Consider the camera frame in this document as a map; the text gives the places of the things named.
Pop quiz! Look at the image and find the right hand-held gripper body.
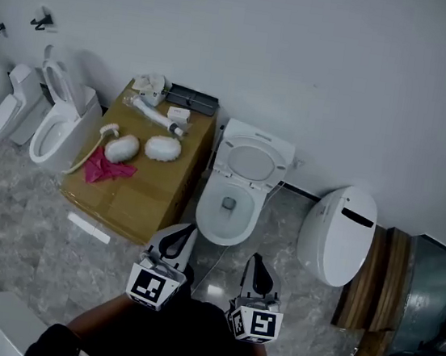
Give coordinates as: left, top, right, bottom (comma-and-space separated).
221, 294, 287, 347

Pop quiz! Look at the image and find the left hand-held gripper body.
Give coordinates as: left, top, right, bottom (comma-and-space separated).
123, 245, 192, 315

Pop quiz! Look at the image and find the white toilet seat lid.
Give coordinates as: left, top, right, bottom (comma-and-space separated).
210, 131, 291, 193

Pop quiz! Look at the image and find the person's left forearm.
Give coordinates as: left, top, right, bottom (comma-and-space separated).
62, 285, 139, 349

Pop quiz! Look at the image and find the white smart toilet closed lid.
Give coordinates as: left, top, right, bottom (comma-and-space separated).
292, 179, 382, 292

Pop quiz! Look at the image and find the white open toilet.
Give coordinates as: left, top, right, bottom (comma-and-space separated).
191, 115, 299, 255

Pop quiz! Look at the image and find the white toilet with raised lid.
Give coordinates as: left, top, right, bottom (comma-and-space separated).
26, 43, 112, 178

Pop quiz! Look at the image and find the white closed toilet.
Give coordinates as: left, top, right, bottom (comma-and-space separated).
0, 61, 58, 149

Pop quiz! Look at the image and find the large brown cardboard box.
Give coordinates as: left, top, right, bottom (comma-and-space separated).
54, 71, 222, 253

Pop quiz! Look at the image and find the person's dark clothing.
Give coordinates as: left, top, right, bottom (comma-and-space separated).
22, 244, 308, 356

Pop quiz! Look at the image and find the pink cloth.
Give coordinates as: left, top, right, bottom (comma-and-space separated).
82, 144, 141, 190

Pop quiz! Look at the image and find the wooden plank stack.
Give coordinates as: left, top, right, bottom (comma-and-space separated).
330, 220, 418, 337

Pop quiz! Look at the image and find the white tube in plastic bag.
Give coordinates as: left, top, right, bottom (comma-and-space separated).
118, 92, 196, 140

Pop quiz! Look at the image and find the small white box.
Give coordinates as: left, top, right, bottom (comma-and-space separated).
166, 105, 193, 125

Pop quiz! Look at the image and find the black metal tray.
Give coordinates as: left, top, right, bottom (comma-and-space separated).
160, 82, 222, 118

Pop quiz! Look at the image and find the white square cabinet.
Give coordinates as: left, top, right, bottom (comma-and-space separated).
0, 290, 54, 356

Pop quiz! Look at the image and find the white brush with beige handle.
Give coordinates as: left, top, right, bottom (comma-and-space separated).
62, 117, 122, 182

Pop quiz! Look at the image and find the grey metal duct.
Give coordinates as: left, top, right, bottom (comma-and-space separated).
346, 227, 446, 356

